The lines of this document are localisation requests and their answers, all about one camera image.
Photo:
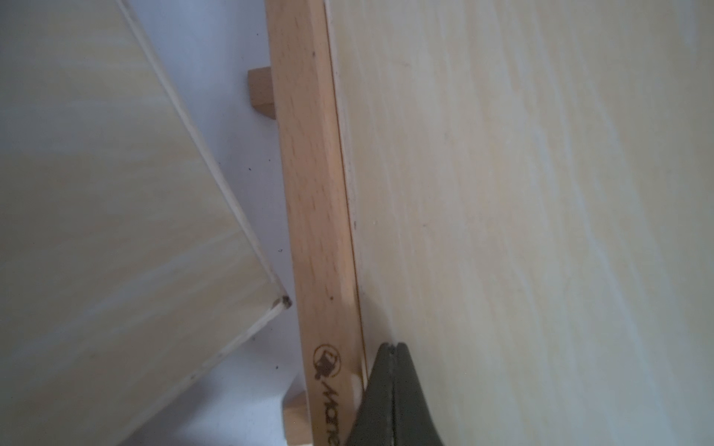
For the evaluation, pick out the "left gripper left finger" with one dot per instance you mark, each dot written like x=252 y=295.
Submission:
x=374 y=423

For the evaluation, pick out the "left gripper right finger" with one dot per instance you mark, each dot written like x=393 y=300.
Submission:
x=412 y=423

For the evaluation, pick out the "plywood board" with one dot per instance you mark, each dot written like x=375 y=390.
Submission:
x=531 y=191
x=128 y=269

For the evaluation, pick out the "wooden easel frame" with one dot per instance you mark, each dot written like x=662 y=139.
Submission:
x=318 y=217

